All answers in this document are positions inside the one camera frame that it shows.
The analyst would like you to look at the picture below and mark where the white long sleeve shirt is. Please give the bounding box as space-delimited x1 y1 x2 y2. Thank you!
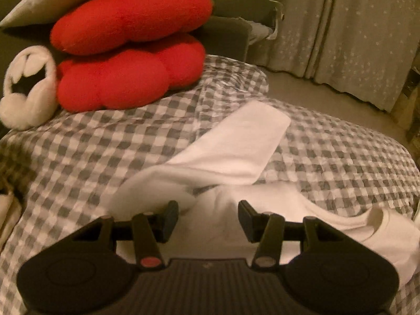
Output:
102 101 419 285

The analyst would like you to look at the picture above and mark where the grey white checkered bedsheet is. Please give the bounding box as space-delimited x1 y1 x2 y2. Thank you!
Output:
1 55 419 314

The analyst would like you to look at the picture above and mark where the lower red plush cushion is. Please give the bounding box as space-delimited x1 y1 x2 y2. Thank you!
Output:
57 33 206 112

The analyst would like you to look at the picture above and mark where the red plush cushion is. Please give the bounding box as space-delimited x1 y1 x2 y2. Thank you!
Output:
50 0 213 55
57 33 206 112

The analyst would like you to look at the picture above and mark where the white plush toy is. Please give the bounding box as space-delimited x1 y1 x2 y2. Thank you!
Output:
1 46 58 130

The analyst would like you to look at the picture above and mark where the wooden shelf unit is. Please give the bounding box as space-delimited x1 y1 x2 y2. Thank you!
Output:
391 65 419 141

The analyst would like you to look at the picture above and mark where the grey star patterned curtain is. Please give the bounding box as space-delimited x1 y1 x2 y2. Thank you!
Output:
248 0 419 111

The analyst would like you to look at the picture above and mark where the upper red plush cushion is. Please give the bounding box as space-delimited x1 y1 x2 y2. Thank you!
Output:
50 0 213 55

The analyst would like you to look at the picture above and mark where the grey white office chair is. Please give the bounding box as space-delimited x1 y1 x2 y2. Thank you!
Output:
194 0 284 42

